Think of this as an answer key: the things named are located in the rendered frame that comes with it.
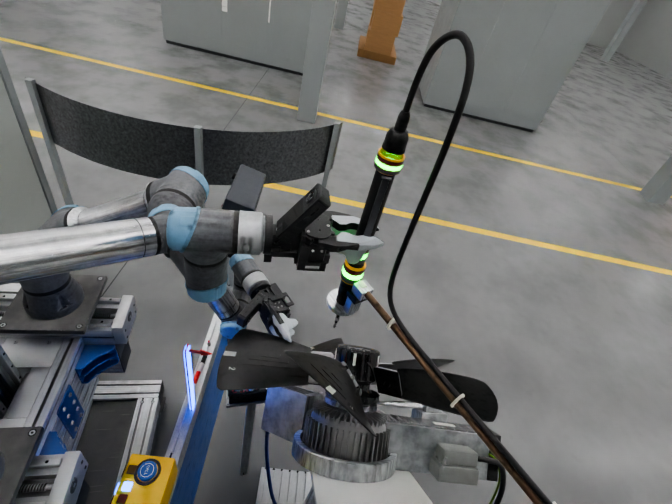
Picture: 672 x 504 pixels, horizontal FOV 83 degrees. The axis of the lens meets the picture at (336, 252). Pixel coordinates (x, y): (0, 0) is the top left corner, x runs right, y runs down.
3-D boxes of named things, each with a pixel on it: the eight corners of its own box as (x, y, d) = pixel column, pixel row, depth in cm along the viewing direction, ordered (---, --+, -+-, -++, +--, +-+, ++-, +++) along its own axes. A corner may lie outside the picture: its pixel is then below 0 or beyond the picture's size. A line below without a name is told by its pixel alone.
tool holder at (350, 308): (369, 316, 82) (382, 286, 75) (342, 328, 78) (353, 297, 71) (346, 287, 87) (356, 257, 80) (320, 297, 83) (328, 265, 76)
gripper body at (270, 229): (323, 245, 75) (261, 241, 72) (332, 210, 69) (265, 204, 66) (328, 272, 69) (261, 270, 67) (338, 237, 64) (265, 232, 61)
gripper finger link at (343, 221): (366, 237, 77) (323, 239, 74) (374, 214, 73) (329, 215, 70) (372, 248, 75) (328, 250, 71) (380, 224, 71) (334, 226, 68)
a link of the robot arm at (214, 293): (208, 261, 80) (206, 220, 73) (235, 296, 74) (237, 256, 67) (170, 274, 75) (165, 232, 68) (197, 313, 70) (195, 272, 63)
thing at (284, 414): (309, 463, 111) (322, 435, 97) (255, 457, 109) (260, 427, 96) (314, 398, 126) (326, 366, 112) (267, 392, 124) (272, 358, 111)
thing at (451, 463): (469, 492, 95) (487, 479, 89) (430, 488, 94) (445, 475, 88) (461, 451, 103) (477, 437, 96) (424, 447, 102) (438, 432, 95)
